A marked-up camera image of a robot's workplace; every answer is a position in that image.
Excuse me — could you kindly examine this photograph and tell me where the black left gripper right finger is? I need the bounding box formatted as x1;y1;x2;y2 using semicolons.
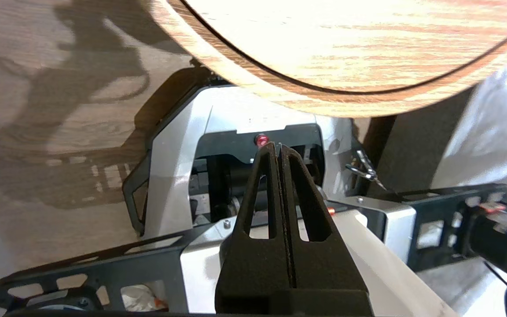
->
280;144;375;316

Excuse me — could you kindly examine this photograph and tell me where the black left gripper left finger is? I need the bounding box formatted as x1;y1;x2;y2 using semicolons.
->
215;142;297;316

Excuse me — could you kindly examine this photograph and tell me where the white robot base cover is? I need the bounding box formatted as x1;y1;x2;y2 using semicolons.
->
179;210;456;317

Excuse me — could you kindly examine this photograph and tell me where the grey fabric bed base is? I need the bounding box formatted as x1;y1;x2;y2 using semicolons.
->
364;86;474;199

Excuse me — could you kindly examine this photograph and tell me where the white bed sheet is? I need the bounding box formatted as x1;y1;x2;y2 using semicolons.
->
430;44;507;203

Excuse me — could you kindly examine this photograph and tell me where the round wooden bedside table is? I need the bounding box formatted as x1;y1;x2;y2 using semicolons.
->
183;0;507;94

